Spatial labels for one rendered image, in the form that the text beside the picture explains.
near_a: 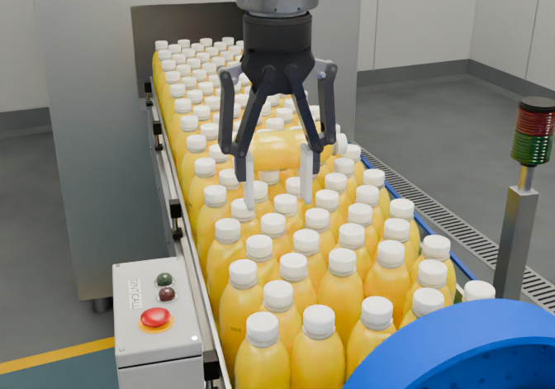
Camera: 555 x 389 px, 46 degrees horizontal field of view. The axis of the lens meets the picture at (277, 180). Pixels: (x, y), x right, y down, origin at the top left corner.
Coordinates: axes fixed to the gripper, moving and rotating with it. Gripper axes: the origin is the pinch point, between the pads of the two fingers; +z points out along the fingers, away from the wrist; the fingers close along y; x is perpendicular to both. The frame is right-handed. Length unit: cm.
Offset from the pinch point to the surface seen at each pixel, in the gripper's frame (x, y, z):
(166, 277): 5.2, -13.9, 14.9
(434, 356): -29.6, 6.7, 4.1
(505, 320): -28.1, 14.2, 2.7
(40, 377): 124, -55, 126
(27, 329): 154, -62, 126
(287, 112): 68, 19, 15
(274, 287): 0.4, -0.3, 15.5
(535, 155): 17, 48, 8
